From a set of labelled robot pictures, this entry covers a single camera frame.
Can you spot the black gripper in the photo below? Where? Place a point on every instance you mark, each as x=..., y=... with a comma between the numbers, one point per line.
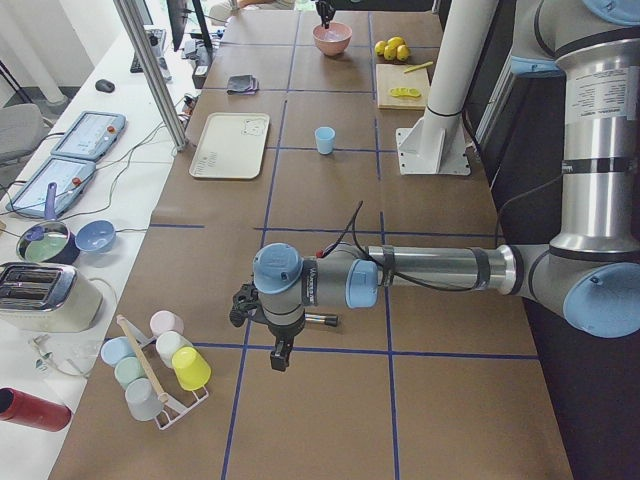
x=283, y=331

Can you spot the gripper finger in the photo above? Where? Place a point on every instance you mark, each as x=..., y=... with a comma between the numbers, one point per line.
x=325, y=10

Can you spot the pink bowl of ice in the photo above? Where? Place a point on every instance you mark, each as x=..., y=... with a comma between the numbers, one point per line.
x=333, y=40

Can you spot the yellow cup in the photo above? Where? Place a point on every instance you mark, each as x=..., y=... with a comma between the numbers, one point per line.
x=191, y=369

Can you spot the white cup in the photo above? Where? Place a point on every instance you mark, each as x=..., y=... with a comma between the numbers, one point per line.
x=168, y=343

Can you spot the pink cup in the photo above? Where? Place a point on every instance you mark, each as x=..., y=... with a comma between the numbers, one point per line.
x=163, y=321

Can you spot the light blue plastic cup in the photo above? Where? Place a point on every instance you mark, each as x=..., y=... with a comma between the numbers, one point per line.
x=324, y=139

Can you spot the white cup rack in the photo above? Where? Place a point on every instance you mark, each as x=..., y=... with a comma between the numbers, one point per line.
x=173, y=408

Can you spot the grey cup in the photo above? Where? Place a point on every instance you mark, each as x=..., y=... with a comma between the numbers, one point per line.
x=142, y=400

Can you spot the mint green cup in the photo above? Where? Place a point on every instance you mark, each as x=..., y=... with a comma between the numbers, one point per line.
x=128, y=370

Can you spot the blue cup on rack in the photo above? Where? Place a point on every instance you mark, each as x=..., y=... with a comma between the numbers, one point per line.
x=116, y=349

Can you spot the steel muddler with black cap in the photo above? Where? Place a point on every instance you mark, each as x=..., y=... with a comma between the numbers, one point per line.
x=326, y=320

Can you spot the yellow lemon top right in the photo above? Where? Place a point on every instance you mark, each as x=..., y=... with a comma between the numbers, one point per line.
x=379, y=48

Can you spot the yellow lemon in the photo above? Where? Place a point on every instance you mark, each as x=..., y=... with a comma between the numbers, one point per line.
x=379, y=48
x=402, y=53
x=395, y=42
x=390, y=53

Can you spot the yellow lemon top left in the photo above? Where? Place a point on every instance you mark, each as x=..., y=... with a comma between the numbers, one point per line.
x=395, y=42

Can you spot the yellow lemon bottom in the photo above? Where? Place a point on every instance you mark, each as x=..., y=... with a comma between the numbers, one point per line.
x=390, y=53

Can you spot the yellow lemon middle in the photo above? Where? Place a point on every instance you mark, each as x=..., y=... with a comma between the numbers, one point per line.
x=402, y=53

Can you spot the wooden cutting board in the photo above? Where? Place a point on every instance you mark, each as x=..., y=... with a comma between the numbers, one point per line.
x=389, y=76

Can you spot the grey folded cloth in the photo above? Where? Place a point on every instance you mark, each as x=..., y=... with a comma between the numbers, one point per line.
x=246, y=84

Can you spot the lemon slices row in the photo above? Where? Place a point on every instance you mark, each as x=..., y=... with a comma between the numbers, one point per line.
x=405, y=92

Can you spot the yellow plastic knife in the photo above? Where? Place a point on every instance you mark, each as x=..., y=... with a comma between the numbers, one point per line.
x=414, y=68

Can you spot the cream bear serving tray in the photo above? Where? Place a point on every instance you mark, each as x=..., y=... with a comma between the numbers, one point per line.
x=231, y=146

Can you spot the blue bowl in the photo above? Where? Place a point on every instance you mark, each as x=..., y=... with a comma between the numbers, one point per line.
x=97, y=236

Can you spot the black computer mouse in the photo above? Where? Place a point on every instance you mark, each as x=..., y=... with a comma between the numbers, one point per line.
x=104, y=86

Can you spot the cream toaster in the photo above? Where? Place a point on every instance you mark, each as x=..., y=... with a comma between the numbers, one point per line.
x=53, y=298

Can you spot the blue saucepan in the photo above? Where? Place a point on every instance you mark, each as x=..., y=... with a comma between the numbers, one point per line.
x=50, y=241

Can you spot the far teach pendant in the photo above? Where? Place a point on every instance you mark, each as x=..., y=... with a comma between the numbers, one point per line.
x=91, y=136

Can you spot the teach pendant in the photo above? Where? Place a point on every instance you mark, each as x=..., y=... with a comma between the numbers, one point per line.
x=71, y=177
x=91, y=136

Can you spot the red cylinder bottle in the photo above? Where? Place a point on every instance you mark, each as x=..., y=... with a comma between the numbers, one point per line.
x=24, y=409

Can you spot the near teach pendant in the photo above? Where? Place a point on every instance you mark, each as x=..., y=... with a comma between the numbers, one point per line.
x=71, y=177

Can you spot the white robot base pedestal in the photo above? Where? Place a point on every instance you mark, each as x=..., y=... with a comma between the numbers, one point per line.
x=435, y=145

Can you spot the aluminium frame post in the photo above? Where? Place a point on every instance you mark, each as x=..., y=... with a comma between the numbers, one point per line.
x=132, y=23

